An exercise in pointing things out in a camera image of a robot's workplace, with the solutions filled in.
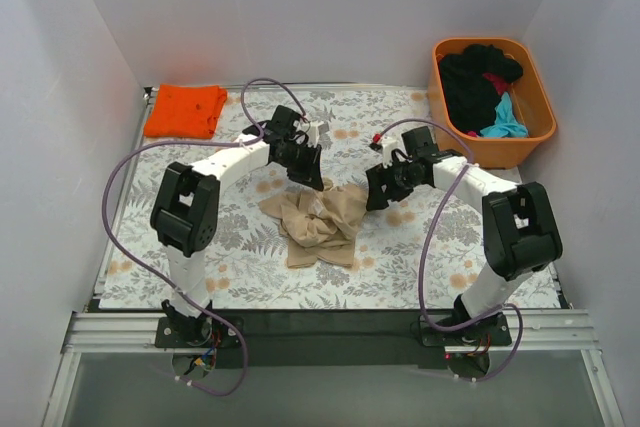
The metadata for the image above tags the red garment in basket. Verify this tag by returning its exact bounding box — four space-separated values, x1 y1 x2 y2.
483 72 510 96

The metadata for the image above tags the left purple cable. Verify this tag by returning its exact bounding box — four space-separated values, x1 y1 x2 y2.
101 77 307 395

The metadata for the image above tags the orange plastic basket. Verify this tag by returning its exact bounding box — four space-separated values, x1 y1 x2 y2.
428 38 556 169

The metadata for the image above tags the purple cable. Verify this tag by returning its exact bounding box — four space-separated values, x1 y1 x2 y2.
101 77 307 395
374 118 524 383

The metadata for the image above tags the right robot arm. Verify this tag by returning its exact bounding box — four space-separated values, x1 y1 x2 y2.
366 122 563 345

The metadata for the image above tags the floral table mat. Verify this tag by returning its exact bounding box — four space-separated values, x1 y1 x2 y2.
99 87 559 310

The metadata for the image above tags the aluminium mounting rail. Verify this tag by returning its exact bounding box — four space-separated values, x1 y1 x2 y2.
44 309 623 426

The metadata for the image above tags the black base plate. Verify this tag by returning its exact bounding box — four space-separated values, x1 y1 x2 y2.
154 307 513 369

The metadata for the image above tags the turquoise garment in basket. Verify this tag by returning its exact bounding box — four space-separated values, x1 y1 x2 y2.
480 92 529 138

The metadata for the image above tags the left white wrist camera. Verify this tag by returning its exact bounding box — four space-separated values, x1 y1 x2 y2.
301 118 329 147

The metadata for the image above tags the beige t shirt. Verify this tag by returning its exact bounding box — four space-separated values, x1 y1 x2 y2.
259 184 367 269

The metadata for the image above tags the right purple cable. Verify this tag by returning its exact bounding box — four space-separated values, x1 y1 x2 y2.
374 118 524 383

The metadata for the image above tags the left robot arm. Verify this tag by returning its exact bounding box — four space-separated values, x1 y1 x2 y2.
150 106 328 347

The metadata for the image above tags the black t shirt in basket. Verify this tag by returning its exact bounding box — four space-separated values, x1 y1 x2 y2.
438 44 524 134

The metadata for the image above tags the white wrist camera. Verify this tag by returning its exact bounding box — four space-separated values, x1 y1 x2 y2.
369 133 400 168
301 118 329 147

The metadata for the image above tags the folded orange t shirt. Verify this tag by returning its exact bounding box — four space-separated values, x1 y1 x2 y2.
143 84 228 140

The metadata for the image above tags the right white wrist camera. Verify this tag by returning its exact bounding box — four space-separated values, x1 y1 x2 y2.
369 133 400 168

